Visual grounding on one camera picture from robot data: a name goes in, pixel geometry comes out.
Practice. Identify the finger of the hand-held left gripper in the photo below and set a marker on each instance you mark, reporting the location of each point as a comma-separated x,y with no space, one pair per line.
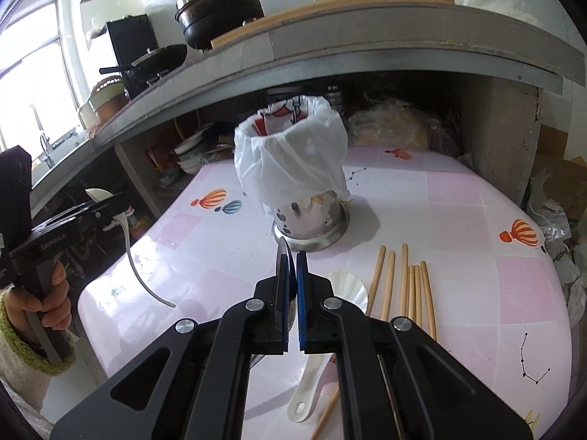
105,216
101,202

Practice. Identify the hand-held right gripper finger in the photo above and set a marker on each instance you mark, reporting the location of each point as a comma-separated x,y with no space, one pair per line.
302,293
292,279

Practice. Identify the steel utensil holder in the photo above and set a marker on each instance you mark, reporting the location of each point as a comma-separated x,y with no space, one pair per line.
312,227

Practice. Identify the bunch of wooden chopsticks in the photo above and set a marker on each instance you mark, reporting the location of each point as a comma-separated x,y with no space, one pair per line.
404,284

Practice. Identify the person's left forearm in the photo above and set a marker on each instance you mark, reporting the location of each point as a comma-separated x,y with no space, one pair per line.
18,376

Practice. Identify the person's left hand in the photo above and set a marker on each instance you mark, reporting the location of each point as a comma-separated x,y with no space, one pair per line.
20,307

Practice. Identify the faucet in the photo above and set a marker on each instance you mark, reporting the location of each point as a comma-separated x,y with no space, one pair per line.
45,146

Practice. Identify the red packet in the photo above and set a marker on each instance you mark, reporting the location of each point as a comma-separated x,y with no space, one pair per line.
160,151

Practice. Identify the white cup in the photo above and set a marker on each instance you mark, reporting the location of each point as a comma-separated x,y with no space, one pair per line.
86,117

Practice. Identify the stack of ceramic bowls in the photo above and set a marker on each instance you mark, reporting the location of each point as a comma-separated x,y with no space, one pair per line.
192,153

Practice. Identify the cream enamel basin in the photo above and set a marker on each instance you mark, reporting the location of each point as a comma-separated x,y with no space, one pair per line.
108,94

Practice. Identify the window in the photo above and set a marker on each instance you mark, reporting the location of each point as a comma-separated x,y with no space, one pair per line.
32,78

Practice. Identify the gas stove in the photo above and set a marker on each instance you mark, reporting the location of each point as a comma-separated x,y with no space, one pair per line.
160,80

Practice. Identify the black wok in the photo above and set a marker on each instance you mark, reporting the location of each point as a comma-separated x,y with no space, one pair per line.
156,59

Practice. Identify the black box appliance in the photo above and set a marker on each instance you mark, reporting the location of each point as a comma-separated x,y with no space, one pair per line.
130,36

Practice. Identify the yellow-filled plastic bag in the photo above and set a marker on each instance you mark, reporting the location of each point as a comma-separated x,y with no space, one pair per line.
394,126

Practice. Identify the steel pot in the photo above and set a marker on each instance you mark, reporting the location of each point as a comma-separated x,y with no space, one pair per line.
334,96

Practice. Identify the large black cooking pot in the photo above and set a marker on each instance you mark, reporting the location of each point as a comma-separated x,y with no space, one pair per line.
220,23

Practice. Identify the grey concrete kitchen counter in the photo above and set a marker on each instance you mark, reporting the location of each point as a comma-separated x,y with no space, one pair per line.
367,41

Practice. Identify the crumpled white plastic bag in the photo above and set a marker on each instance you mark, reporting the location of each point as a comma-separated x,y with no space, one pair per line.
552,233

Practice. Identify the wooden cutting board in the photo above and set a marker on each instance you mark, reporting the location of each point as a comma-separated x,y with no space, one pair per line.
321,10

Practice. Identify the cardboard box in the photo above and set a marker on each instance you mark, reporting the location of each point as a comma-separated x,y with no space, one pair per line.
557,151

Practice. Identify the clear plastic bag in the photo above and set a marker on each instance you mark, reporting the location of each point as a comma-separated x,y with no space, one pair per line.
500,2

